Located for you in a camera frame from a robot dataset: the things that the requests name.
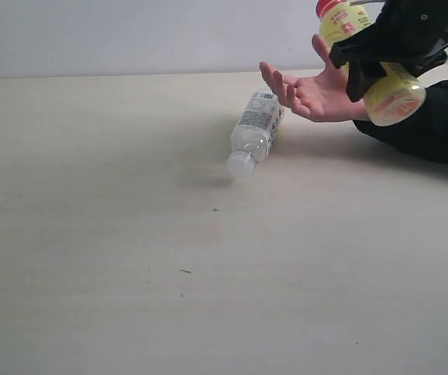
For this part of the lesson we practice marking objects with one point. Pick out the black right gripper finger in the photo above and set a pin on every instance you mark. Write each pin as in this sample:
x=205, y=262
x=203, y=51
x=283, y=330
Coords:
x=414, y=65
x=366, y=76

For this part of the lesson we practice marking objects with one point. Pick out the black sleeved forearm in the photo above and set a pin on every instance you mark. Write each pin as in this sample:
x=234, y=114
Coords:
x=424, y=134

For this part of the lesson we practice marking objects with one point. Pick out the open bare human hand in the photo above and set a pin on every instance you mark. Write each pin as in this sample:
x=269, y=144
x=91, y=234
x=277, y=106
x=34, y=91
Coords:
x=321, y=98

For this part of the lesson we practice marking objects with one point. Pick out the yellow label bottle red cap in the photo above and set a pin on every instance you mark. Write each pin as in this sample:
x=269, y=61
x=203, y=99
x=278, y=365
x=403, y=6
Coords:
x=389, y=99

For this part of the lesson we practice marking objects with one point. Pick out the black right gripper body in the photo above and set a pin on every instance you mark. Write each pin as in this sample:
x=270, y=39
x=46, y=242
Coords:
x=415, y=27

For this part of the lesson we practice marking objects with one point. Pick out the clear bottle white text label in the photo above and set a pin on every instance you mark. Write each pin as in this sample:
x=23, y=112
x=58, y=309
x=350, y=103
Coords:
x=254, y=133

